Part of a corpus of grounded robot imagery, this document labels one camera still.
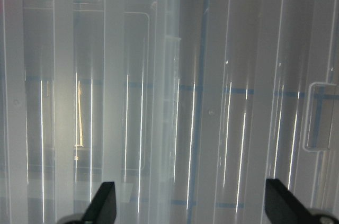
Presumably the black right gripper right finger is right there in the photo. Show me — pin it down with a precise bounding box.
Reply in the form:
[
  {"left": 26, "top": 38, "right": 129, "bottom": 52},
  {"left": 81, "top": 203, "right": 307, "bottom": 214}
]
[{"left": 265, "top": 178, "right": 318, "bottom": 224}]

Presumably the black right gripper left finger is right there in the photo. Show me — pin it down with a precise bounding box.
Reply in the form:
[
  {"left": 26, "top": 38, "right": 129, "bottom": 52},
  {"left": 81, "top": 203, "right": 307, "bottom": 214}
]
[{"left": 81, "top": 182, "right": 117, "bottom": 224}]

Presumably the translucent plastic box lid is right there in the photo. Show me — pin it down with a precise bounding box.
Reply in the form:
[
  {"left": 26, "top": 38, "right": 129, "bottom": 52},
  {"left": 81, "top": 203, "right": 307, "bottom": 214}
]
[{"left": 168, "top": 0, "right": 338, "bottom": 223}]

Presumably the clear plastic storage box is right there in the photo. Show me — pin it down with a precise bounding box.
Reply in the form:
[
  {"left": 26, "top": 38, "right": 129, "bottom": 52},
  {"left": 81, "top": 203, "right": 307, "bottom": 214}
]
[{"left": 1, "top": 0, "right": 180, "bottom": 223}]

